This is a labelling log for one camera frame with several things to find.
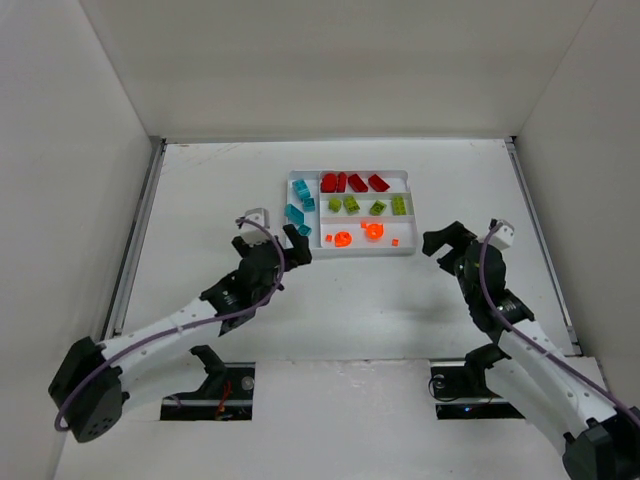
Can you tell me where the teal lego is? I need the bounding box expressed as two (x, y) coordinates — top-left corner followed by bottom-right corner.
(284, 203), (305, 225)
(303, 197), (316, 212)

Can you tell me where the lime small lego brick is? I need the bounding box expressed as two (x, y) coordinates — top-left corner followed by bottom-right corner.
(328, 198), (342, 212)

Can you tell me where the lime lego brick cluster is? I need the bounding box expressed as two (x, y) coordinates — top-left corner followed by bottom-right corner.
(369, 200), (387, 216)
(391, 196), (407, 216)

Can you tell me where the teal rounded lego brick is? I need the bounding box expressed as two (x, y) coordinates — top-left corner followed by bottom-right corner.
(292, 179), (311, 201)

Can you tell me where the lime lego plate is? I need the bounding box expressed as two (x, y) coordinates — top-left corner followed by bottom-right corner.
(343, 196), (360, 215)

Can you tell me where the red rounded lego brick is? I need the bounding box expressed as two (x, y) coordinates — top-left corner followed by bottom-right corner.
(320, 172), (338, 193)

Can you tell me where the orange round disc piece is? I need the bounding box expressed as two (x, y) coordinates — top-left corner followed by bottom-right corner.
(365, 223), (384, 241)

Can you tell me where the red lego brick cluster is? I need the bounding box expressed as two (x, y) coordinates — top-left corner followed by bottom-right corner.
(336, 172), (347, 193)

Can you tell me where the red long brick cluster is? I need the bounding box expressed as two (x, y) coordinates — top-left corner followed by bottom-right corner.
(368, 174), (390, 192)

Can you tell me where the red long lego brick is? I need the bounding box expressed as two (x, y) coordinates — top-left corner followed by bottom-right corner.
(347, 174), (369, 193)

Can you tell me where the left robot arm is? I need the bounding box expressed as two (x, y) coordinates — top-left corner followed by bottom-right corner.
(48, 217), (312, 443)

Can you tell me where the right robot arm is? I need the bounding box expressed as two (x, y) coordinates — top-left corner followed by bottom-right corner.
(422, 220), (639, 479)

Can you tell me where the teal lego in tray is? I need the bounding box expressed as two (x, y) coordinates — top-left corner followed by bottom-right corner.
(303, 197), (316, 212)

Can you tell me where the white compartment tray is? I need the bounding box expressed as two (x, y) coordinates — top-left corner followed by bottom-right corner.
(285, 170), (418, 258)

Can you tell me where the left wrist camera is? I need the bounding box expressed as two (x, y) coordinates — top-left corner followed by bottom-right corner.
(238, 207), (270, 246)

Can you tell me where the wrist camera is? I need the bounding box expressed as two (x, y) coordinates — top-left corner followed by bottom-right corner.
(238, 207), (270, 246)
(489, 219), (515, 251)

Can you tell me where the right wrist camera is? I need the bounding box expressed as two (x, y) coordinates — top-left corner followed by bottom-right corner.
(489, 219), (515, 251)

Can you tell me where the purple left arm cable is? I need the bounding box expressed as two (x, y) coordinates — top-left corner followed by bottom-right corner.
(53, 217), (286, 432)

